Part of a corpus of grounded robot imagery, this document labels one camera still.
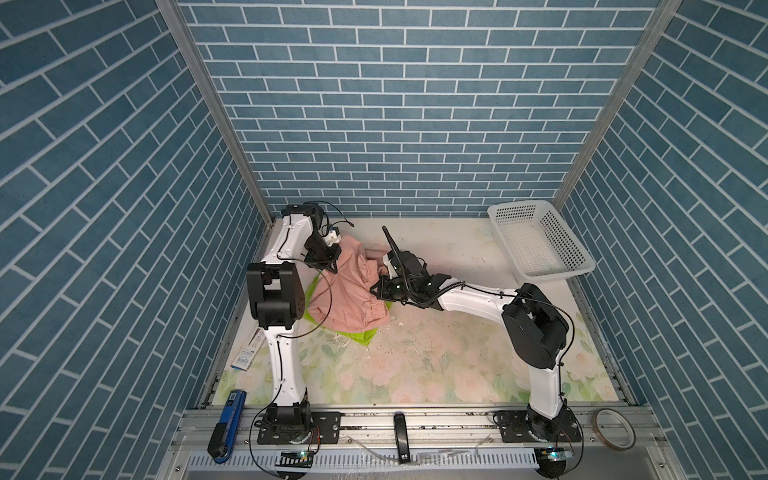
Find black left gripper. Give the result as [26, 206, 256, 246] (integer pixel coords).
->
[301, 235, 338, 271]

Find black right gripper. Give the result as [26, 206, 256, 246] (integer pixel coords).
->
[367, 274, 416, 303]

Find pink shorts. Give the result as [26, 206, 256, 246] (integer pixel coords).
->
[307, 236, 391, 333]

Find white plastic basket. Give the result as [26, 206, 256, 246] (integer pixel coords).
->
[487, 200, 596, 284]

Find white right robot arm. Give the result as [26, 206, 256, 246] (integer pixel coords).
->
[370, 249, 570, 438]

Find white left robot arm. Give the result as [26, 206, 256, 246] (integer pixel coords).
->
[246, 202, 341, 429]

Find blue white pen box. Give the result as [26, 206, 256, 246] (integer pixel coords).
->
[231, 328, 265, 371]

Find left green circuit board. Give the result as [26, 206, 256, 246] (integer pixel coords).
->
[275, 450, 315, 480]

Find green circuit board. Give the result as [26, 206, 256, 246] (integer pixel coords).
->
[275, 450, 315, 480]
[534, 448, 568, 479]

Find blue utility knife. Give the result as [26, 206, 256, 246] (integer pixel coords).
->
[207, 390, 247, 464]

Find right green circuit board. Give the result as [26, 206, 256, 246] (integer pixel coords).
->
[534, 448, 568, 479]

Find clear tape roll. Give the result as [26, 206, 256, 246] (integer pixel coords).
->
[591, 408, 637, 452]

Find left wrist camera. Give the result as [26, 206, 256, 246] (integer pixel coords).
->
[323, 227, 341, 247]

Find black handle on rail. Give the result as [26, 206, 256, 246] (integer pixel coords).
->
[393, 412, 412, 465]

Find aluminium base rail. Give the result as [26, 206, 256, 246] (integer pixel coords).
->
[157, 402, 684, 479]

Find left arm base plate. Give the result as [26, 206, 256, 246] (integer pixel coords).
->
[256, 411, 341, 446]

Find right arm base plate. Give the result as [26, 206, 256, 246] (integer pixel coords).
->
[492, 407, 583, 443]

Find aluminium left corner post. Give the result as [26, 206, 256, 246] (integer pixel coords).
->
[156, 0, 273, 227]

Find aluminium corner post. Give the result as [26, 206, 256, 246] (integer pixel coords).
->
[552, 0, 682, 211]
[156, 0, 273, 227]

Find aluminium right corner post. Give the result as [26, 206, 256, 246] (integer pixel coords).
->
[552, 0, 682, 211]

